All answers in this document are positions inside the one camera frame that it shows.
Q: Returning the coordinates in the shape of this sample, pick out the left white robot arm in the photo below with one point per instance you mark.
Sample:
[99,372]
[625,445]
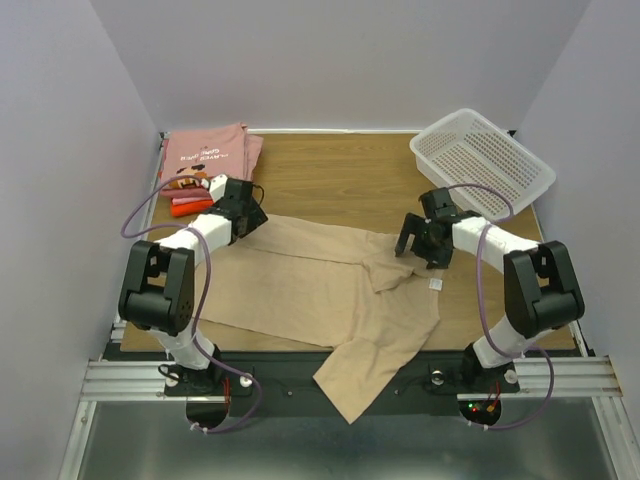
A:
[158,290]

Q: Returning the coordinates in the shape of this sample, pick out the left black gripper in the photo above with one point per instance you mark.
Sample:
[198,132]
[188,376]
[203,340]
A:
[256,218]

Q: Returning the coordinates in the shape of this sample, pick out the aluminium frame rail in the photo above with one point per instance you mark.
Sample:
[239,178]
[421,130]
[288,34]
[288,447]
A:
[123,381]

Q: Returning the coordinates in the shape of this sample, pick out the pink printed folded t-shirt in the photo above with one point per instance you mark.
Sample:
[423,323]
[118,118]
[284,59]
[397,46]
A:
[207,153]

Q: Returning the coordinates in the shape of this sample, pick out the white plastic basket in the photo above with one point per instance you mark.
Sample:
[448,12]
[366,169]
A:
[493,173]

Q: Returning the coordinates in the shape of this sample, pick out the orange folded t-shirt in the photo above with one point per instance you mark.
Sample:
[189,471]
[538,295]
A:
[179,210]

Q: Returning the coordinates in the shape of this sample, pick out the light pink folded t-shirt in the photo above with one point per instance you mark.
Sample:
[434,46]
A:
[187,200]

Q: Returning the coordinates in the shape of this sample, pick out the beige t-shirt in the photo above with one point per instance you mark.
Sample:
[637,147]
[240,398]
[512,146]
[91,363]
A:
[329,286]

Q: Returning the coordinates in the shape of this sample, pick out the dark pink folded t-shirt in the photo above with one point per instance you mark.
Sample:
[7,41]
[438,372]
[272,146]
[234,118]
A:
[197,192]

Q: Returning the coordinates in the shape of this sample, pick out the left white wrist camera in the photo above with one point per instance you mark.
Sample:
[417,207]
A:
[215,186]

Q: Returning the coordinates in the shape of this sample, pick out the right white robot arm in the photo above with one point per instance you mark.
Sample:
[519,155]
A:
[541,289]

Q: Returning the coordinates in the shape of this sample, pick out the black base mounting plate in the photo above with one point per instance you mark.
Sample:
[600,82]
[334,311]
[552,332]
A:
[432,383]

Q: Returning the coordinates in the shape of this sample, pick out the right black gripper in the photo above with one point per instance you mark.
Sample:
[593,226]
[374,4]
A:
[420,236]

